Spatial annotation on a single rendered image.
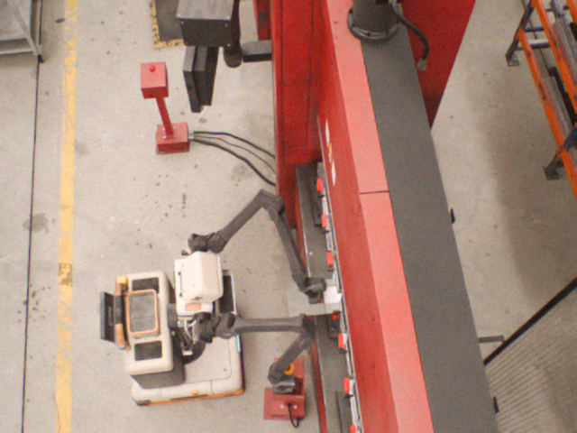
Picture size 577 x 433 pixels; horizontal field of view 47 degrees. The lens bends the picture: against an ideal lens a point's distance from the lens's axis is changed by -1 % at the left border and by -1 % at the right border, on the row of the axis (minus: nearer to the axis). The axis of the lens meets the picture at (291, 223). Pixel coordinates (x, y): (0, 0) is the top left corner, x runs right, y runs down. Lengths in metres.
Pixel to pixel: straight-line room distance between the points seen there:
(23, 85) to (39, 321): 1.96
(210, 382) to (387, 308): 2.17
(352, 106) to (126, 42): 3.56
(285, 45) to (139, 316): 1.55
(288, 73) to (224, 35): 0.34
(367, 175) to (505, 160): 3.02
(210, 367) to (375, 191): 2.15
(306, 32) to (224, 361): 2.04
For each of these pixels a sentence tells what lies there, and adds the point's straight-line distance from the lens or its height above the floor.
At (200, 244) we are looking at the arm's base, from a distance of 3.26.
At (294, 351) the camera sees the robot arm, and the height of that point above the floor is 1.19.
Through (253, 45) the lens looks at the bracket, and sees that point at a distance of 3.91.
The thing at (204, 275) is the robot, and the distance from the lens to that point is 3.03.
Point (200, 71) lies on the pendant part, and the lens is 3.37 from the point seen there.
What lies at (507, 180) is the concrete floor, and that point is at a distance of 5.04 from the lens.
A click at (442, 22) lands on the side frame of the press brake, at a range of 3.05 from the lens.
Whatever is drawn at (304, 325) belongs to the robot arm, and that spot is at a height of 1.37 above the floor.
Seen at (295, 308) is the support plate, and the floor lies 1.00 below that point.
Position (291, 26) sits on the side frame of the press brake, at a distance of 2.90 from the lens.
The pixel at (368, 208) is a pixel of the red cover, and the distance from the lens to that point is 2.13.
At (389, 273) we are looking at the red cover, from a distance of 2.05.
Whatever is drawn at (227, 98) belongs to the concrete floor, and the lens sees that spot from 5.20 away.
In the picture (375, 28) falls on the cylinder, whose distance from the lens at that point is 2.48.
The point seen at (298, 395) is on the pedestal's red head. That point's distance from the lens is 3.45.
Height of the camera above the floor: 4.19
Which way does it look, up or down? 65 degrees down
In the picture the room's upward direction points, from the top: straight up
